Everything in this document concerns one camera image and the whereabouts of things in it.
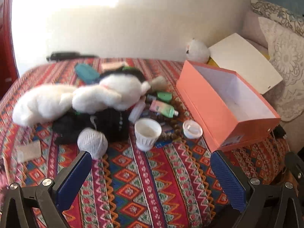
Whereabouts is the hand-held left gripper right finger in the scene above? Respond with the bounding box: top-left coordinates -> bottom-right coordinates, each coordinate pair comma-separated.
210,150 -> 304,228

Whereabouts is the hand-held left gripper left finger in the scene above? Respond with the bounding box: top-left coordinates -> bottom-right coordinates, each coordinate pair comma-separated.
0,151 -> 93,228

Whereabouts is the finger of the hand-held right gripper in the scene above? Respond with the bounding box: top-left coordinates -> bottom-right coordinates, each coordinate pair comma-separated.
285,151 -> 304,188

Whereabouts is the orange cardboard box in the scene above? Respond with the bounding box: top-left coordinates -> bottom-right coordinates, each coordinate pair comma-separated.
176,60 -> 281,152

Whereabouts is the white ribbed cup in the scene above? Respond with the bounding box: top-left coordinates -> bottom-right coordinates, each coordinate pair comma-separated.
135,119 -> 162,152

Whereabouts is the small black object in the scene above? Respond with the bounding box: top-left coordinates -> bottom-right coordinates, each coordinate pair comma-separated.
273,125 -> 287,139

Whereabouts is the white yarn ball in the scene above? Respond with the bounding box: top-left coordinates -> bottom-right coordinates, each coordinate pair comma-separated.
77,127 -> 108,159

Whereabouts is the beige flat packet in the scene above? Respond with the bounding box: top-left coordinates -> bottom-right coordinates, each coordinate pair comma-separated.
16,140 -> 42,162

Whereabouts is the white round lid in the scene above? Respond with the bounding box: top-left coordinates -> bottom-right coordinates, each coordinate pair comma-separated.
183,120 -> 203,139

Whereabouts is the thin wooden stick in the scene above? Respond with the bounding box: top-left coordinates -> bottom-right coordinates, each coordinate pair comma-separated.
2,158 -> 11,181

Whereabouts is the patterned woven tablecloth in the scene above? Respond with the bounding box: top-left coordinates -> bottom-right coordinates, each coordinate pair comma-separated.
0,57 -> 300,228

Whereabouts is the large white plush toy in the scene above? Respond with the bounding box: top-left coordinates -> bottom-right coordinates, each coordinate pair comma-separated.
12,72 -> 152,126

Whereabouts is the white plastic bottle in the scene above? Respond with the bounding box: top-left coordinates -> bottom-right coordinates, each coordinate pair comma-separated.
128,100 -> 146,121

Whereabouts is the pastel cosmetic tube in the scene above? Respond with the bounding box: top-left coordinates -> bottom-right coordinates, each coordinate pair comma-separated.
150,100 -> 179,118

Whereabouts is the grey lace pillow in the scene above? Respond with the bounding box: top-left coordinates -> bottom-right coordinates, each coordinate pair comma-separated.
258,17 -> 304,121

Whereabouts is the green round container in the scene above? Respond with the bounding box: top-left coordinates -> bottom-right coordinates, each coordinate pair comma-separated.
157,91 -> 173,104

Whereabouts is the teal zipper case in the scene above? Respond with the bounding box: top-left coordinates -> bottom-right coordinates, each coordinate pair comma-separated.
75,63 -> 101,85

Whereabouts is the beige bristle brush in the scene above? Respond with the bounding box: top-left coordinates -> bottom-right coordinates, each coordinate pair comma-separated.
150,75 -> 167,92

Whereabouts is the pale pink small box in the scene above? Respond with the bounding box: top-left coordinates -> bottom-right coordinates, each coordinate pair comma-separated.
102,62 -> 129,71

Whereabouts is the white box lid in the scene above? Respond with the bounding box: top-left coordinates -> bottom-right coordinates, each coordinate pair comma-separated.
208,33 -> 283,95

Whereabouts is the long black object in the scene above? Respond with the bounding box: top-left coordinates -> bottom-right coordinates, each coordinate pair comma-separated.
46,51 -> 99,61

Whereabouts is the small white plush toy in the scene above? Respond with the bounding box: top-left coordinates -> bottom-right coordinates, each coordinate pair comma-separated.
186,38 -> 211,63

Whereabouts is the pale pink cushion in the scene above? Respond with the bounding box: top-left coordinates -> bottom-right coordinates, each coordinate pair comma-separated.
241,11 -> 270,49

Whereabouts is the floral patterned pillow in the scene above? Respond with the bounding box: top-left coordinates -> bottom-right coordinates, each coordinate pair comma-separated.
249,0 -> 304,37

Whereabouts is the red wooden furniture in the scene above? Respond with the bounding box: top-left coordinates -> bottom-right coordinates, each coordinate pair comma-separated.
0,0 -> 19,100

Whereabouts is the brown wooden bead string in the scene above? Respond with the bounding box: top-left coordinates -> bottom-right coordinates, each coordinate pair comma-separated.
152,98 -> 189,144

